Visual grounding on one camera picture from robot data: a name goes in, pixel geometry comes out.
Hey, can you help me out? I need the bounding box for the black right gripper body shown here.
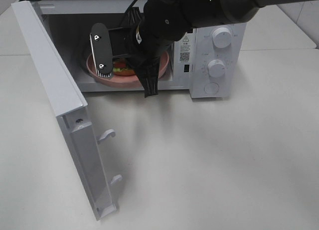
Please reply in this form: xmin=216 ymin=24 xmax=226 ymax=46
xmin=108 ymin=27 xmax=160 ymax=68

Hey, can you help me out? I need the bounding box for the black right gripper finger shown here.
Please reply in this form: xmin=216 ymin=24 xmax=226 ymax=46
xmin=134 ymin=58 xmax=160 ymax=98
xmin=90 ymin=23 xmax=113 ymax=78

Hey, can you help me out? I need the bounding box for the pink round plate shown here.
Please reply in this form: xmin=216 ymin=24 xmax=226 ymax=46
xmin=86 ymin=49 xmax=170 ymax=88

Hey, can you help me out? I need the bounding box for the burger with lettuce and cheese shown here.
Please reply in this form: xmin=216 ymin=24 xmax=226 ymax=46
xmin=113 ymin=58 xmax=135 ymax=76

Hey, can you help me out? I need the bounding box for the round white door button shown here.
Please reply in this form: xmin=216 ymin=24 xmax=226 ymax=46
xmin=204 ymin=83 xmax=219 ymax=95

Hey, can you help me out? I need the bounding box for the white microwave knob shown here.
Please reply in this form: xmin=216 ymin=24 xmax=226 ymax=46
xmin=207 ymin=59 xmax=227 ymax=78
xmin=212 ymin=27 xmax=232 ymax=48

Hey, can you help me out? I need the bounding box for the white microwave door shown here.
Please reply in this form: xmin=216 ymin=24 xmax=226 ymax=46
xmin=11 ymin=0 xmax=122 ymax=220

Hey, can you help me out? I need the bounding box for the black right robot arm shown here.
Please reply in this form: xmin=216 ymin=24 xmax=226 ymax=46
xmin=90 ymin=0 xmax=310 ymax=98

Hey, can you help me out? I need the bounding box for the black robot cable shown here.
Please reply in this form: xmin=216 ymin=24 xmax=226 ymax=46
xmin=119 ymin=0 xmax=148 ymax=28

